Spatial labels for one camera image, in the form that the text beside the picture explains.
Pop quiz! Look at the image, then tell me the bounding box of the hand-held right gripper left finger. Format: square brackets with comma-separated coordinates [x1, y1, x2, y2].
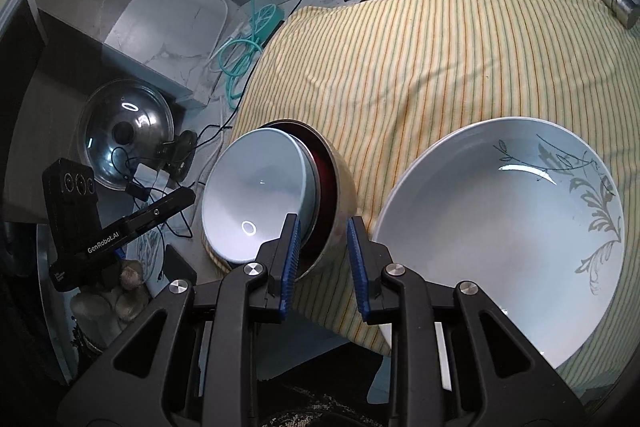
[60, 213, 304, 427]

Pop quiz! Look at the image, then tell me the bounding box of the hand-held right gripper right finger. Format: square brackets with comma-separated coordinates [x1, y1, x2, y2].
[346, 216, 586, 427]

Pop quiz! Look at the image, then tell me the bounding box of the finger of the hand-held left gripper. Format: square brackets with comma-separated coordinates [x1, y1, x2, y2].
[131, 187, 197, 233]

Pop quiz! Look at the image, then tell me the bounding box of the large stainless steel bowl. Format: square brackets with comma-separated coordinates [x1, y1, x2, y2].
[260, 119, 358, 283]

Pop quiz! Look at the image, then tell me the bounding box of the mint green ceramic bowl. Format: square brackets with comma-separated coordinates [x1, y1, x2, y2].
[201, 128, 313, 275]

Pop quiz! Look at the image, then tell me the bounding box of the red steel-lined bowl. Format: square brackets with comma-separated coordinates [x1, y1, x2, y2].
[260, 121, 333, 260]

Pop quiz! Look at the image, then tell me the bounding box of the white plate grey leaf print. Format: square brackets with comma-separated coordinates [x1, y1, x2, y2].
[372, 117, 626, 370]

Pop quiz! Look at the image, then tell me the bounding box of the person's left hand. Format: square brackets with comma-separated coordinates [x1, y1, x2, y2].
[72, 262, 148, 323]

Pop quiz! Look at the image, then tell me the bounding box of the white plug adapter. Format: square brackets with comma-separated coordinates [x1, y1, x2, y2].
[132, 163, 171, 192]

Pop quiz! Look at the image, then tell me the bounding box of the black clamp device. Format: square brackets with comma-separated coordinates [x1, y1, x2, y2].
[152, 130, 198, 180]

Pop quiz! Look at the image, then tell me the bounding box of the steel pot lid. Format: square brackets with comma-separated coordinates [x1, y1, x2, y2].
[77, 79, 176, 192]

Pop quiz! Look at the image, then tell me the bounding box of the yellow striped cloth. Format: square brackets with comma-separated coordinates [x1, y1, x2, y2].
[232, 0, 640, 403]

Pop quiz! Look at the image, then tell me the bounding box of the thin black cable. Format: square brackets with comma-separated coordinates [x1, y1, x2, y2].
[112, 122, 236, 238]

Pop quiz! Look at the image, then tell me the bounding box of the teal cable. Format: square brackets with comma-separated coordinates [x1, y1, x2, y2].
[160, 0, 286, 110]

